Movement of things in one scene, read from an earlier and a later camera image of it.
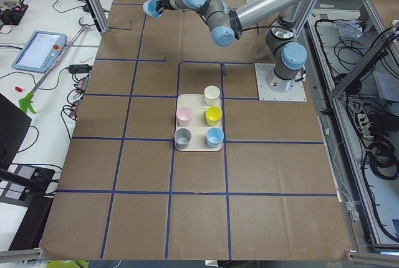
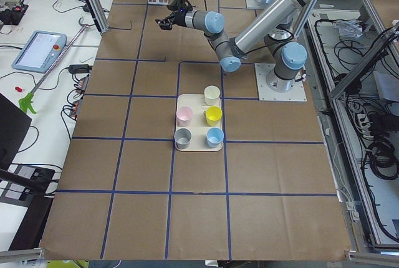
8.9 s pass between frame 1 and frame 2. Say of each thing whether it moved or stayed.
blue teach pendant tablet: stayed
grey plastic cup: stayed
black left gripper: moved
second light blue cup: stayed
